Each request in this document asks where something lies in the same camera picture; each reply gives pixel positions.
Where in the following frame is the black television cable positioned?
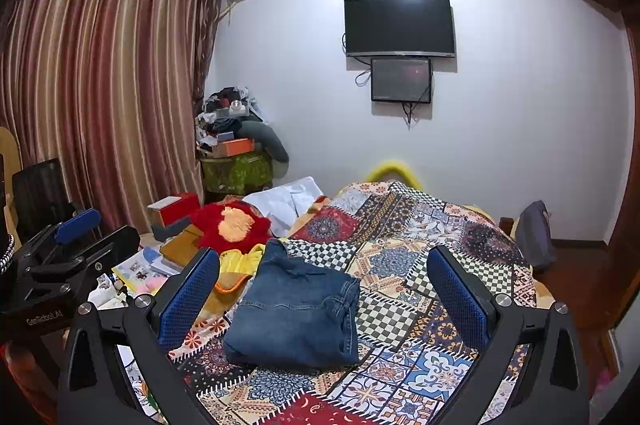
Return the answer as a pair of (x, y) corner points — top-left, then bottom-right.
(341, 32), (373, 88)

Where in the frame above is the orange box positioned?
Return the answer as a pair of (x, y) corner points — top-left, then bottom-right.
(215, 137), (255, 158)

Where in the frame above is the white pillow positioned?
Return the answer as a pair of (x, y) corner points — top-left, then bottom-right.
(243, 176), (325, 238)

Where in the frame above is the beige wooden board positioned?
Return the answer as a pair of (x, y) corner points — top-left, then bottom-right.
(0, 127), (23, 226)

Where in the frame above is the yellow fleece blanket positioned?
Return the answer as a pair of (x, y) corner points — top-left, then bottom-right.
(215, 243), (266, 296)

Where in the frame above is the patchwork printed blanket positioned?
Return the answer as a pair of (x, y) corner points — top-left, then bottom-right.
(167, 180), (538, 425)

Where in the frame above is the yellow headboard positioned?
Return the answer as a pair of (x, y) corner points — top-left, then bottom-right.
(364, 160), (421, 188)

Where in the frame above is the brown cardboard folder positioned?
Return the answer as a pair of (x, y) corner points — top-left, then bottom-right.
(160, 225), (206, 276)

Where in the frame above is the grey bag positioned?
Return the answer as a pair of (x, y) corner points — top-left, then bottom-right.
(514, 200), (557, 271)

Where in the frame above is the blue denim jacket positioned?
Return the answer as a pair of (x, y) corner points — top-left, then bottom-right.
(222, 237), (362, 368)

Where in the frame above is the small black wall monitor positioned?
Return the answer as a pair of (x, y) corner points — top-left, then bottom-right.
(370, 57), (433, 102)

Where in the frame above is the red and white box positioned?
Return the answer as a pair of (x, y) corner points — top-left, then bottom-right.
(147, 191), (201, 228)

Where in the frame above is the black wall television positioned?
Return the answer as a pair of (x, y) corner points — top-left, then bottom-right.
(343, 0), (457, 58)

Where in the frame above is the grey neck pillow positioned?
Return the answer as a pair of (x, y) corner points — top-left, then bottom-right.
(240, 120), (290, 163)

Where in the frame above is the brown wooden door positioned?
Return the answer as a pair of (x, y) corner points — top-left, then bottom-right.
(600, 5), (640, 256)

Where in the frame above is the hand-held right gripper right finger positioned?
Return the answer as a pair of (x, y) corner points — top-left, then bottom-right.
(426, 245), (591, 425)

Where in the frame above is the striped brown curtain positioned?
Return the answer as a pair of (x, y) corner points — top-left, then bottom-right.
(0, 0), (226, 246)

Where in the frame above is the green cloth covered cabinet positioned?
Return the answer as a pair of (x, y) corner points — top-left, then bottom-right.
(200, 152), (273, 196)

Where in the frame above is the pile of papers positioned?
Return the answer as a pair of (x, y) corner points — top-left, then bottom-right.
(87, 245), (181, 311)

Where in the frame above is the black chair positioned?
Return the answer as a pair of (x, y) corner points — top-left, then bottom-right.
(11, 158), (68, 236)

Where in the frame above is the pink cloth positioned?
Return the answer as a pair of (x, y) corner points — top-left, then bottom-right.
(137, 275), (173, 293)

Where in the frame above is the pile of household clutter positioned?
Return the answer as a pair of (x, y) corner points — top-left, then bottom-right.
(196, 86), (266, 156)

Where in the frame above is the dark grey box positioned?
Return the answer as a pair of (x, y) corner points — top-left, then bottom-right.
(151, 222), (191, 243)

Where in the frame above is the red plush toy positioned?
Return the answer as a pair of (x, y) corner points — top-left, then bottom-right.
(190, 201), (272, 252)

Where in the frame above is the person's left forearm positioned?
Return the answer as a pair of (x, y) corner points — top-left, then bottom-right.
(0, 340), (61, 425)

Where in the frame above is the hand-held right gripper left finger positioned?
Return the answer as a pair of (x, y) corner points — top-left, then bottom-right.
(57, 246), (223, 425)

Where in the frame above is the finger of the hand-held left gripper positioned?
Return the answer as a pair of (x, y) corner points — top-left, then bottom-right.
(17, 208), (103, 267)
(20, 225), (142, 302)

